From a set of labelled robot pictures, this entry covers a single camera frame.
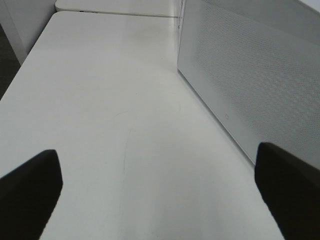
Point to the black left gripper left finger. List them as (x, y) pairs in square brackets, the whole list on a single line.
[(28, 196)]

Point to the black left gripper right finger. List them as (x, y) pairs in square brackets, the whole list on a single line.
[(290, 188)]

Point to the white microwave door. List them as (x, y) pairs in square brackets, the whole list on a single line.
[(250, 75)]

